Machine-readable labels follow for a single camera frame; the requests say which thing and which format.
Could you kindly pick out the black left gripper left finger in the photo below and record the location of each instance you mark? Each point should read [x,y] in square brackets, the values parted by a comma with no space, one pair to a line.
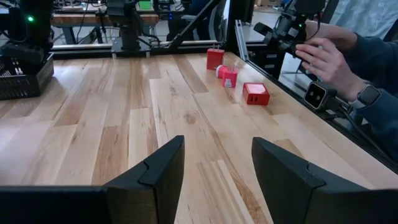
[155,193]

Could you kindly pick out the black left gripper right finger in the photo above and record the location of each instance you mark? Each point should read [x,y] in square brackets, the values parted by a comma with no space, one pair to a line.
[295,199]

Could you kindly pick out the large red charger block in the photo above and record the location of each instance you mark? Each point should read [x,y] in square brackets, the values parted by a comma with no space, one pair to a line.
[256,95]

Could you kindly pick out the small red-pink charger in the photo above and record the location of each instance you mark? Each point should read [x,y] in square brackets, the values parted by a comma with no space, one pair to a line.
[230,79]

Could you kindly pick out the red-pink charger white end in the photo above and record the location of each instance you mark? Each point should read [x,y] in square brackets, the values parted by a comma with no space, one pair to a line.
[220,71]

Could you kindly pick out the red charger with prongs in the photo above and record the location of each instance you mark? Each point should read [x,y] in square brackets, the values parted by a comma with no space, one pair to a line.
[215,59]

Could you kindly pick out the person's forearm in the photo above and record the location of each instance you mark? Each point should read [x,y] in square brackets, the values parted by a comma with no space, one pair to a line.
[335,35]

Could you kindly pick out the black mesh basket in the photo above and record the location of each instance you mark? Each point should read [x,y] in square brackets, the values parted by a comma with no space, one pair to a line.
[21,85]

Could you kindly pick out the wooden workbench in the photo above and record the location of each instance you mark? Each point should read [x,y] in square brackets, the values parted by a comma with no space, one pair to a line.
[81,19]

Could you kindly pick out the person's wristwatch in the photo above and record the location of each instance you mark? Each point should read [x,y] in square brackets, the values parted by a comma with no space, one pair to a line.
[369,95]

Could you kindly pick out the small green box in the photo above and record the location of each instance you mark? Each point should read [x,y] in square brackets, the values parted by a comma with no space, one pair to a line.
[144,3]

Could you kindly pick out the person's hand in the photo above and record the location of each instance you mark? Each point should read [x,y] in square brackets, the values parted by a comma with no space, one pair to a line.
[326,65]

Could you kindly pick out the black box with labels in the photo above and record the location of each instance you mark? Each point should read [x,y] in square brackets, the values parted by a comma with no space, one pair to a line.
[264,62]

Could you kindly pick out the person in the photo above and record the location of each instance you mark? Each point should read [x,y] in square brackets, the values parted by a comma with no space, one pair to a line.
[379,62]

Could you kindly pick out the small square camera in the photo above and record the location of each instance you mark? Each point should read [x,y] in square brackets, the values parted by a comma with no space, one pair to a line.
[315,95]

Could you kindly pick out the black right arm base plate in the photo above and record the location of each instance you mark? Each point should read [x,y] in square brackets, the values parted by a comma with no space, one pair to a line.
[130,48]

